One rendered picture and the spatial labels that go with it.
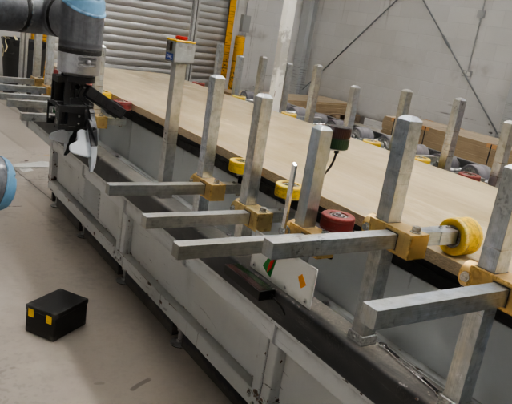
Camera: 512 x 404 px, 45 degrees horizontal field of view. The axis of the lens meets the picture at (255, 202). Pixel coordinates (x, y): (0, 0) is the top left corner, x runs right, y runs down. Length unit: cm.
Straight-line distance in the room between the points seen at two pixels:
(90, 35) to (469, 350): 95
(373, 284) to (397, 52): 927
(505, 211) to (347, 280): 69
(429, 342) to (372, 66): 941
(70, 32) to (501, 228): 91
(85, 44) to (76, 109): 14
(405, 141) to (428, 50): 890
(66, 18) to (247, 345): 126
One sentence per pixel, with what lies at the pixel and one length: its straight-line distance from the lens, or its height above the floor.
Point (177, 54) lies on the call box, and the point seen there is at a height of 118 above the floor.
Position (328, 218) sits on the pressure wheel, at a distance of 144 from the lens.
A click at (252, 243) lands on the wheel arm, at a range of 133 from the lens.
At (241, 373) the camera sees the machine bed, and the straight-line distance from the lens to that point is 220.
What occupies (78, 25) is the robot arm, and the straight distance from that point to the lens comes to 137.
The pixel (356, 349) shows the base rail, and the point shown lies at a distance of 132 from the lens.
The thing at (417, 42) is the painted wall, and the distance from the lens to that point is 1025.
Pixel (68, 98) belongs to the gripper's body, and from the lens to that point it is 141.
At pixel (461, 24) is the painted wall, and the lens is 983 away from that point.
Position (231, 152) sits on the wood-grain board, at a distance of 201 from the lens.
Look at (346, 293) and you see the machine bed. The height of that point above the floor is 66.
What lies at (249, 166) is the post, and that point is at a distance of 163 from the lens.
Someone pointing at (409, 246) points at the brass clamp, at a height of 95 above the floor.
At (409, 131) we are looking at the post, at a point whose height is 115.
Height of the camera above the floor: 130
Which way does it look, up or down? 16 degrees down
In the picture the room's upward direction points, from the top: 9 degrees clockwise
